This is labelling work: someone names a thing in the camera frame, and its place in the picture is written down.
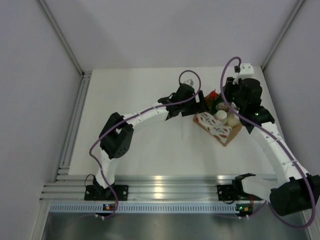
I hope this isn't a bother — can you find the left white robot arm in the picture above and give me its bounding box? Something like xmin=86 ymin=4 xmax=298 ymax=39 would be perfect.
xmin=93 ymin=83 xmax=209 ymax=200

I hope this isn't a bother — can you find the left aluminium frame post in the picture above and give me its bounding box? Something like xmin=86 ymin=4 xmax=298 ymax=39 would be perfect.
xmin=35 ymin=0 xmax=84 ymax=77

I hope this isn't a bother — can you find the oil bottle red cap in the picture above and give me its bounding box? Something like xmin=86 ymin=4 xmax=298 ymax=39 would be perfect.
xmin=205 ymin=90 xmax=220 ymax=108

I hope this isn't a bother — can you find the right aluminium frame post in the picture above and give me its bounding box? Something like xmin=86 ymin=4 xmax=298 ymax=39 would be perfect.
xmin=260 ymin=0 xmax=307 ymax=72

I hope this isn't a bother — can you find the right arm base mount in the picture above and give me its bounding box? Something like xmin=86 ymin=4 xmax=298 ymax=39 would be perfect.
xmin=216 ymin=184 xmax=240 ymax=204

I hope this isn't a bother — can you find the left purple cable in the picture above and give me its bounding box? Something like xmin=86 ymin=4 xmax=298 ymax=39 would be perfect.
xmin=88 ymin=69 xmax=202 ymax=218

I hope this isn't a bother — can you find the burlap canvas bag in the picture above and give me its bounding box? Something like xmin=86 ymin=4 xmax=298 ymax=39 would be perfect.
xmin=193 ymin=103 xmax=242 ymax=147

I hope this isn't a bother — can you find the aluminium frame post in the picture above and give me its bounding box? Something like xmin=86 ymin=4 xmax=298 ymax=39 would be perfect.
xmin=260 ymin=0 xmax=307 ymax=72
xmin=35 ymin=0 xmax=84 ymax=77

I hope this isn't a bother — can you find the slotted cable duct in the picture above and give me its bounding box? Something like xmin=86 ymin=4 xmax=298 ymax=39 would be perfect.
xmin=49 ymin=203 xmax=245 ymax=214

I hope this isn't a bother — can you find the white jar with lid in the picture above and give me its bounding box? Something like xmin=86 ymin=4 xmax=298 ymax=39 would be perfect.
xmin=214 ymin=110 xmax=228 ymax=125

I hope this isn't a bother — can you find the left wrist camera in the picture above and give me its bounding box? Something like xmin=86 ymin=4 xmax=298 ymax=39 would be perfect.
xmin=183 ymin=79 xmax=194 ymax=87

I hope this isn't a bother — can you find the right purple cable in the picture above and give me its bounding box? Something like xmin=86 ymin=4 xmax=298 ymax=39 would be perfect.
xmin=219 ymin=56 xmax=316 ymax=230

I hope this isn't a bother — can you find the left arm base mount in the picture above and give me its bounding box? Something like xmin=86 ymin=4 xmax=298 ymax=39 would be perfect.
xmin=84 ymin=177 xmax=129 ymax=201

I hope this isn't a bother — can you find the cream squeeze bottle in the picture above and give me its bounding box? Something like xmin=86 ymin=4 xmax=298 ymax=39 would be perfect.
xmin=227 ymin=113 xmax=241 ymax=128

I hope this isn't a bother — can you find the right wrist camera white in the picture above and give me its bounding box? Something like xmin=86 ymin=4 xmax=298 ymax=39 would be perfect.
xmin=233 ymin=63 xmax=254 ymax=85

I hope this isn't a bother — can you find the dark sauce bottle red cap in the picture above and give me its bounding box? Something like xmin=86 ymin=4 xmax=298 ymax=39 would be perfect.
xmin=211 ymin=96 xmax=232 ymax=113

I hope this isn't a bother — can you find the aluminium rail frame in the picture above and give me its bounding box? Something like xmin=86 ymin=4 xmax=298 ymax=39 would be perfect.
xmin=40 ymin=66 xmax=276 ymax=202

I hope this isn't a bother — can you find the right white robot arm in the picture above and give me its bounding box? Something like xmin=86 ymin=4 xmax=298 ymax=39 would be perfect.
xmin=221 ymin=77 xmax=320 ymax=217

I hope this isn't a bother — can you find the purple cable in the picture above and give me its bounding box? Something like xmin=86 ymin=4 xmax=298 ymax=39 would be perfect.
xmin=88 ymin=69 xmax=202 ymax=218
xmin=219 ymin=56 xmax=316 ymax=230

